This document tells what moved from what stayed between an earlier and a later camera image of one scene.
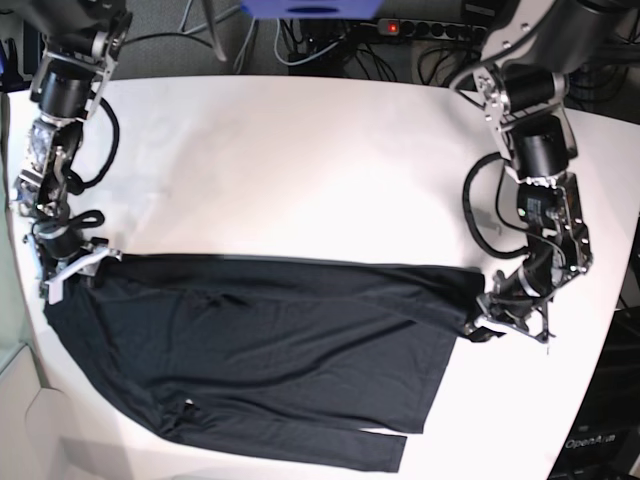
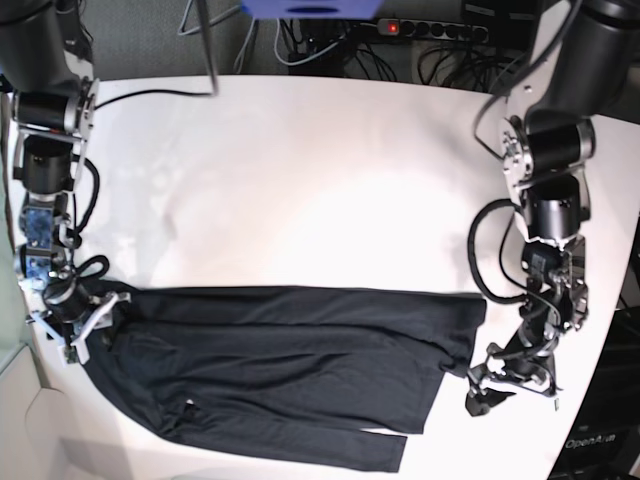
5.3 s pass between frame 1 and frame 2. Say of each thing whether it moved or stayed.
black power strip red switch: stayed
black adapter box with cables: stayed
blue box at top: stayed
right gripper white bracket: moved
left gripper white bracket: moved
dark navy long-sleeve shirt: moved
